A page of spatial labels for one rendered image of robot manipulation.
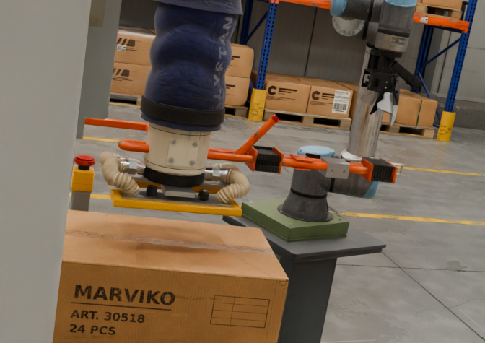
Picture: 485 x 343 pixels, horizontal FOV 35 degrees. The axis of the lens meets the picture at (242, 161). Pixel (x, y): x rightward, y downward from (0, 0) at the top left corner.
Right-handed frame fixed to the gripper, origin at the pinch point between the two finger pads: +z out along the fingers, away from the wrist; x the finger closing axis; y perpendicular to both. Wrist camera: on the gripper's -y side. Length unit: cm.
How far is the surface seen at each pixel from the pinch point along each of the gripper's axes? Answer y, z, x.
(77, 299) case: 82, 51, 20
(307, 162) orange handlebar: 21.6, 13.7, 3.5
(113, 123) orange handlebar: 74, 14, -23
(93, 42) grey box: 90, -22, 96
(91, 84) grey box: 89, -16, 96
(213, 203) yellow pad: 49, 25, 13
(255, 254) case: 34, 41, 7
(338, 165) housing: 12.3, 13.7, 3.9
